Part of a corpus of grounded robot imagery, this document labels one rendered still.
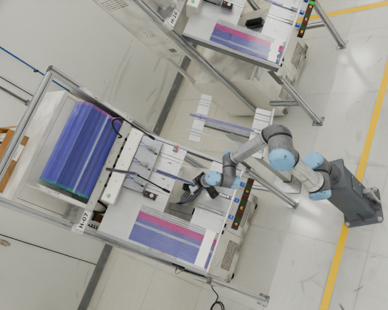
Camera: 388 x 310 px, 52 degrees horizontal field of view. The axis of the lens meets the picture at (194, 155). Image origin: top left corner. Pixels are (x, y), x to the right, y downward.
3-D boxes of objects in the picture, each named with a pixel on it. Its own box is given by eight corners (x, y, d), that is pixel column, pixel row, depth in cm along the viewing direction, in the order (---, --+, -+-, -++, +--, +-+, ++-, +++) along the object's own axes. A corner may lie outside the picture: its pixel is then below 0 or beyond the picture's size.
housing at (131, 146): (146, 138, 267) (144, 131, 253) (116, 207, 254) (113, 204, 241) (134, 134, 267) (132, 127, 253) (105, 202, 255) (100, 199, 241)
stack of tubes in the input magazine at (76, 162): (122, 122, 245) (87, 99, 227) (88, 200, 232) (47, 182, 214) (111, 122, 254) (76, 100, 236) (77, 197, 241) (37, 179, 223)
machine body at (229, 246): (262, 200, 326) (217, 170, 285) (234, 285, 308) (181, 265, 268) (205, 190, 372) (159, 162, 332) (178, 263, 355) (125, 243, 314)
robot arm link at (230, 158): (278, 110, 192) (217, 152, 227) (279, 129, 186) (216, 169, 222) (295, 119, 197) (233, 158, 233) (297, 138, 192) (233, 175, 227)
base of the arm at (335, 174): (339, 161, 234) (332, 154, 228) (342, 184, 227) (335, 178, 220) (315, 167, 243) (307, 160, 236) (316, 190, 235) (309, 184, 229)
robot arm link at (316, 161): (329, 157, 228) (319, 146, 219) (332, 178, 221) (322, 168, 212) (310, 163, 235) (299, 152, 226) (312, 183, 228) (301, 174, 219)
